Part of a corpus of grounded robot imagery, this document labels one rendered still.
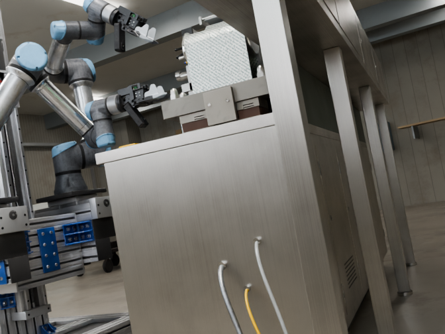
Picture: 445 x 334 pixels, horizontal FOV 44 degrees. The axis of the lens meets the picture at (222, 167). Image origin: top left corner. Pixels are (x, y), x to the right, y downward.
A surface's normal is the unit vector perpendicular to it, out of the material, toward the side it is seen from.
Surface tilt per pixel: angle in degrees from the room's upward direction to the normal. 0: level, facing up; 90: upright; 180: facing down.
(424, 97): 90
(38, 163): 90
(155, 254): 90
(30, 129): 90
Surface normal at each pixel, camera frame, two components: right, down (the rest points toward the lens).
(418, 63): -0.50, 0.04
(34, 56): 0.50, -0.25
